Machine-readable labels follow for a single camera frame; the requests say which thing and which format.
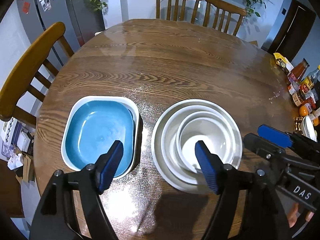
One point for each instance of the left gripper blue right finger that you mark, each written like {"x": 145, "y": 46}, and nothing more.
{"x": 212, "y": 168}

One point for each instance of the orange fruit front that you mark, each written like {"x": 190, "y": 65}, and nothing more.
{"x": 303, "y": 111}

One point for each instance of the blue dish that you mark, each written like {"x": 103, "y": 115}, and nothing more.
{"x": 100, "y": 134}

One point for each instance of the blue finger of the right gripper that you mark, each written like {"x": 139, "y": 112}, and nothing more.
{"x": 261, "y": 146}
{"x": 275, "y": 136}

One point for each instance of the large white bowl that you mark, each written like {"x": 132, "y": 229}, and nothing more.
{"x": 162, "y": 145}

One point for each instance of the vinegar bottle yellow cap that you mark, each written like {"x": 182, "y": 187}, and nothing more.
{"x": 308, "y": 83}

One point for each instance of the beige tube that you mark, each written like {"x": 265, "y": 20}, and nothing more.
{"x": 315, "y": 114}

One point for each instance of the grey refrigerator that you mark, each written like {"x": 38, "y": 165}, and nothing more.
{"x": 78, "y": 16}

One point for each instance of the small white ramekin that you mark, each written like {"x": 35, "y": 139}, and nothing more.
{"x": 210, "y": 128}

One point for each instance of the white bowl with black rim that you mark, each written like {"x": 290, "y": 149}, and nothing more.
{"x": 308, "y": 129}

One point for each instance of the brown sauce jar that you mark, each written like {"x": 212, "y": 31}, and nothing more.
{"x": 297, "y": 98}

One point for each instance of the yellow snack packet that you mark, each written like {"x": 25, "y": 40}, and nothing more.
{"x": 283, "y": 63}

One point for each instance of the wooden bead trivet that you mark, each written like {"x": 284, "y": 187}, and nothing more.
{"x": 298, "y": 124}

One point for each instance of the orange fruit right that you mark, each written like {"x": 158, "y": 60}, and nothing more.
{"x": 315, "y": 122}

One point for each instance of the small white label jar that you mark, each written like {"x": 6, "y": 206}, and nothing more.
{"x": 293, "y": 88}

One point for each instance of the hanging green plant right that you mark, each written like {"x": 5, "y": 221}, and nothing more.
{"x": 252, "y": 7}

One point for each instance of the dark door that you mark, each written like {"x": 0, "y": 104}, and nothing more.
{"x": 293, "y": 31}

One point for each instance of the red lid chili jar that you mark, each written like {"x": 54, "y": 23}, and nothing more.
{"x": 309, "y": 103}

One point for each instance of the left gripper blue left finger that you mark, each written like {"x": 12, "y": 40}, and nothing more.
{"x": 107, "y": 165}

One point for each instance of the person's hand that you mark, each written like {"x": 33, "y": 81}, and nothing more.
{"x": 292, "y": 216}

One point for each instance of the back wooden chair right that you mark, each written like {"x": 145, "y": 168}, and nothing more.
{"x": 223, "y": 15}

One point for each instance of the orange fruit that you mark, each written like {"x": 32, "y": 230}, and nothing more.
{"x": 303, "y": 111}
{"x": 315, "y": 122}

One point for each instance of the red sauce bottle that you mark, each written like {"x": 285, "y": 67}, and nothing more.
{"x": 298, "y": 71}

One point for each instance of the medium white bowl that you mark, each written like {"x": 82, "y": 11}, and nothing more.
{"x": 176, "y": 133}

